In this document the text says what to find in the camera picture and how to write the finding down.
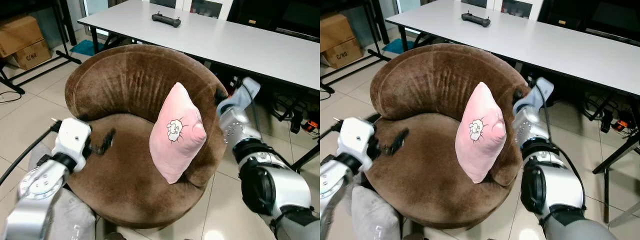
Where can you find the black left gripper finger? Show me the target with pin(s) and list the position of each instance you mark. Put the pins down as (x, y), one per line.
(397, 141)
(106, 140)

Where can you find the pink pillow with sheep print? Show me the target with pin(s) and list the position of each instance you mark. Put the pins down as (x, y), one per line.
(176, 131)
(479, 131)

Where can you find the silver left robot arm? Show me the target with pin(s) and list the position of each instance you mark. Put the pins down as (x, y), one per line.
(35, 192)
(332, 185)

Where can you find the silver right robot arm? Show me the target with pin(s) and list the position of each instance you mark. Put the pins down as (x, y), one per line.
(555, 185)
(280, 185)

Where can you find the brown round plush sofa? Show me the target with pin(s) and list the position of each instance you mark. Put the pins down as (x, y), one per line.
(425, 150)
(125, 150)

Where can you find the teal floor mat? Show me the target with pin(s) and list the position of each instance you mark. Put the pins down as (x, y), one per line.
(86, 47)
(397, 46)

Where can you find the white long table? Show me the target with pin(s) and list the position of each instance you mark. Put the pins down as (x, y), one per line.
(220, 42)
(540, 42)

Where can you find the orange and black device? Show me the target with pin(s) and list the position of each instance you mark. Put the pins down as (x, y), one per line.
(621, 125)
(310, 126)

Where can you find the black remote controller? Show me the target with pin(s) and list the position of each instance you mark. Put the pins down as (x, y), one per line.
(475, 19)
(166, 20)

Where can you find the white cabinet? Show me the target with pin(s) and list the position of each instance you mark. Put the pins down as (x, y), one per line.
(520, 7)
(210, 7)

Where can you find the cardboard box with black print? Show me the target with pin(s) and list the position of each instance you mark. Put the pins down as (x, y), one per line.
(32, 56)
(344, 55)

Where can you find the black cabinet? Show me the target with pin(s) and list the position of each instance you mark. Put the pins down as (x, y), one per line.
(280, 17)
(590, 17)

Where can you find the grey robot right leg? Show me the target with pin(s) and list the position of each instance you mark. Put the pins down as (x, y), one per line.
(575, 231)
(300, 230)

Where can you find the large plain cardboard box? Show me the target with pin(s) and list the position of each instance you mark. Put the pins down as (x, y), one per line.
(334, 31)
(19, 34)

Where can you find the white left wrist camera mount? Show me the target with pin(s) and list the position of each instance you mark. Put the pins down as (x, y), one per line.
(72, 137)
(356, 139)

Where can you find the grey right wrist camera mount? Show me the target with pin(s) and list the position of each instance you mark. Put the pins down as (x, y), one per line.
(540, 95)
(245, 95)

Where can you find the black metal rack frame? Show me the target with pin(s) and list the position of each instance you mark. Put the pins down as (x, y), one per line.
(382, 52)
(62, 35)

